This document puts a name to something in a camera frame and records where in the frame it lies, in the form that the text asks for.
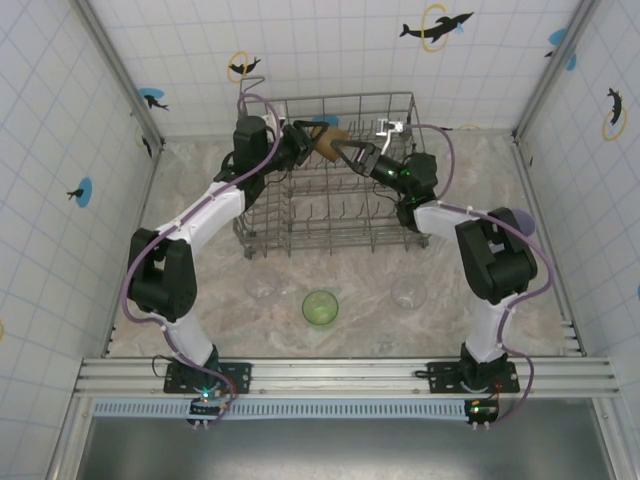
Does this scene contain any pale purple plastic cup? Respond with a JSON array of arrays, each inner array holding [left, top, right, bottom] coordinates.
[[512, 209, 537, 239]]

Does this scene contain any blue shapes wall sticker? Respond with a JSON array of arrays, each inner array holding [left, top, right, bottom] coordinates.
[[544, 28, 577, 71]]

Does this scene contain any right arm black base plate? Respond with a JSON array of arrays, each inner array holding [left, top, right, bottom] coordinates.
[[427, 360, 520, 395]]

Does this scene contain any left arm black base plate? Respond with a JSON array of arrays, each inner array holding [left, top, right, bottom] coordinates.
[[163, 360, 253, 396]]

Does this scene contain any aluminium frame corner post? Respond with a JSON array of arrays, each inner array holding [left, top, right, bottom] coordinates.
[[73, 0, 166, 151], [512, 0, 601, 144]]

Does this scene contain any clear faceted plastic cup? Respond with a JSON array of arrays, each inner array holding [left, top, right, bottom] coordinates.
[[177, 171, 207, 197], [390, 276, 428, 312], [243, 269, 280, 301]]

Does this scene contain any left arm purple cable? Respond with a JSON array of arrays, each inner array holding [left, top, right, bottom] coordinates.
[[122, 92, 286, 426]]

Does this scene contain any small dolphin yellow ring sticker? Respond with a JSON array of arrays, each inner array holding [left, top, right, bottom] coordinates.
[[227, 49, 262, 81]]

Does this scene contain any blue circle shark sticker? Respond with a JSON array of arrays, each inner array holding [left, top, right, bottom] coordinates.
[[138, 87, 170, 112]]

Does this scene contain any white slotted cable duct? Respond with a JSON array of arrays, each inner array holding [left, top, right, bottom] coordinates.
[[92, 398, 501, 421]]

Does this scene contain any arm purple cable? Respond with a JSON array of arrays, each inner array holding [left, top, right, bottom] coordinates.
[[122, 92, 286, 426], [407, 122, 555, 429]]

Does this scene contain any grey wire dish rack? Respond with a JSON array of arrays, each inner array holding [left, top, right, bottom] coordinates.
[[232, 75, 432, 261]]

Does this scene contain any aluminium mounting rail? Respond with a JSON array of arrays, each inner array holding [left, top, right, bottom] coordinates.
[[73, 355, 621, 400]]

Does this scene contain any yellow ring black animal sticker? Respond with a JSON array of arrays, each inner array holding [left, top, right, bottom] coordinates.
[[134, 124, 154, 159]]

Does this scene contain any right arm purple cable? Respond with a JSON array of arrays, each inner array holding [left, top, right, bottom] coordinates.
[[407, 122, 555, 429]]

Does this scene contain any brown plastic cup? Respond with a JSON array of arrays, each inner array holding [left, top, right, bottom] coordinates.
[[312, 124, 351, 164]]

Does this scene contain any aluminium table edge rail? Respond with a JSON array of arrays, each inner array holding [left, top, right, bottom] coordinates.
[[102, 142, 166, 357], [513, 134, 587, 357]]

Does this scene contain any bright green translucent cup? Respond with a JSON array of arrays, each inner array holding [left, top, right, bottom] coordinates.
[[301, 290, 340, 329]]

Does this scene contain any grey metal panel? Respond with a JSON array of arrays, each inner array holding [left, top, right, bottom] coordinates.
[[47, 399, 619, 480]]

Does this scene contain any large dolphin yellow ring sticker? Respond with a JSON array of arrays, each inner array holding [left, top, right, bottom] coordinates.
[[398, 3, 475, 54]]

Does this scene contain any seahorse yellow ring sticker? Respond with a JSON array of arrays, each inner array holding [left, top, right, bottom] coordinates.
[[602, 87, 629, 142]]

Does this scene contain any blue circle black animal sticker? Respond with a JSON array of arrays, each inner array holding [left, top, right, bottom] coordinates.
[[67, 177, 94, 207]]

